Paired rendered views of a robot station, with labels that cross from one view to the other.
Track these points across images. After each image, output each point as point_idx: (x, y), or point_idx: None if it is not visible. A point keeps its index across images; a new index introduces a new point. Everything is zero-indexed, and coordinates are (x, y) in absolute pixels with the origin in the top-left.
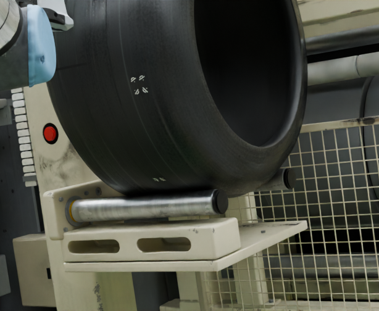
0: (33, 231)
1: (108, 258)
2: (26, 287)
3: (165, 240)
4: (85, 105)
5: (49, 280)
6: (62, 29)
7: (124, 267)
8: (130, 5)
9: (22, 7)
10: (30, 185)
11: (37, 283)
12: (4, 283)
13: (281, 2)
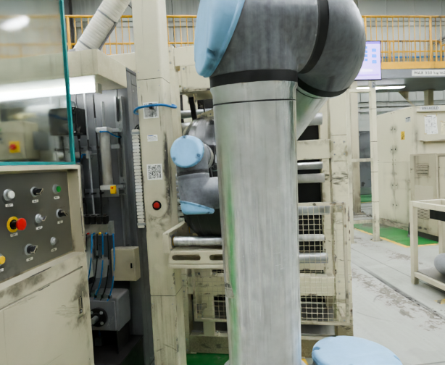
0: (117, 245)
1: (193, 263)
2: (117, 271)
3: (214, 254)
4: None
5: (130, 269)
6: (213, 171)
7: (202, 266)
8: None
9: (214, 164)
10: (140, 227)
11: (124, 270)
12: (106, 270)
13: None
